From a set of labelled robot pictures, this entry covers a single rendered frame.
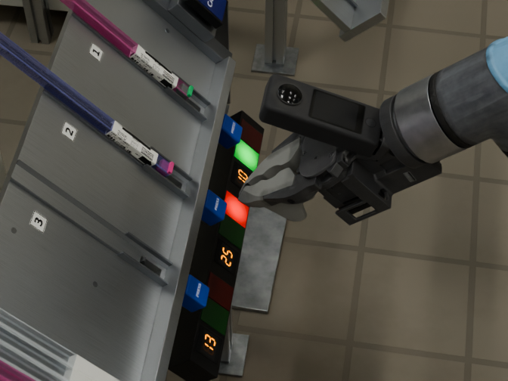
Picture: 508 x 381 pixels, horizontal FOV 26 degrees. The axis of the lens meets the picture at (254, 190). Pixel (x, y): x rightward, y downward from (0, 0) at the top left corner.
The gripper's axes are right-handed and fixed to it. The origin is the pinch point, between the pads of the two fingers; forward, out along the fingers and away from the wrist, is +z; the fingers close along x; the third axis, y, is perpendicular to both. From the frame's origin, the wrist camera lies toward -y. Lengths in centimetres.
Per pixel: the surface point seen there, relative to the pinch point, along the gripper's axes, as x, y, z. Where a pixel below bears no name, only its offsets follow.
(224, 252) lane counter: -3.0, 4.1, 6.2
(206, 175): 1.3, -2.8, 3.1
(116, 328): -19.3, -7.3, 5.3
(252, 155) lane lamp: 11.7, 5.3, 6.2
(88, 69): 5.1, -18.6, 5.3
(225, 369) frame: 20, 49, 54
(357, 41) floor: 102, 59, 44
